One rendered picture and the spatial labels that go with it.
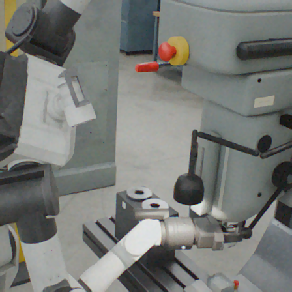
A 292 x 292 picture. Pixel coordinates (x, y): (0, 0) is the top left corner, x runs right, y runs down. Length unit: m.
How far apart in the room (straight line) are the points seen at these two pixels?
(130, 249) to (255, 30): 0.62
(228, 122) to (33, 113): 0.45
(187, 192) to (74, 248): 2.38
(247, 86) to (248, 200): 0.31
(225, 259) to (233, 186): 2.28
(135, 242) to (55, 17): 0.60
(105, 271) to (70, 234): 2.32
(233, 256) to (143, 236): 2.26
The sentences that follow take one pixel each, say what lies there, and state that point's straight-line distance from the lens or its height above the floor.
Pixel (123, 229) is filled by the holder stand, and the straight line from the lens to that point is 1.83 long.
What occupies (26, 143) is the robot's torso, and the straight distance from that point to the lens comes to 1.18.
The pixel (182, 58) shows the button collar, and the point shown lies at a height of 1.75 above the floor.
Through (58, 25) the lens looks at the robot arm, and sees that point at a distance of 1.32.
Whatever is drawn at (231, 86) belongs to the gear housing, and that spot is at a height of 1.69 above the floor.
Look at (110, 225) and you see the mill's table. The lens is 1.98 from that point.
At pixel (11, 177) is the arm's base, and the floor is 1.45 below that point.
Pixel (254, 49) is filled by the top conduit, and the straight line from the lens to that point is 1.01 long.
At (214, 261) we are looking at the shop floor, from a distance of 3.47.
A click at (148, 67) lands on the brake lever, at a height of 1.70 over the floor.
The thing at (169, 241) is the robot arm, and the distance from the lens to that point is 1.36.
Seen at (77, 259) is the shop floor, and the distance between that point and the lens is 3.40.
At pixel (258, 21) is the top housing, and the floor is 1.84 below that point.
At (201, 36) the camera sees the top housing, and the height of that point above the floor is 1.80.
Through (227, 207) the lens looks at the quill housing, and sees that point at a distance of 1.28.
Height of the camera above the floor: 2.00
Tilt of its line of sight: 24 degrees down
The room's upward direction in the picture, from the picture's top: 4 degrees clockwise
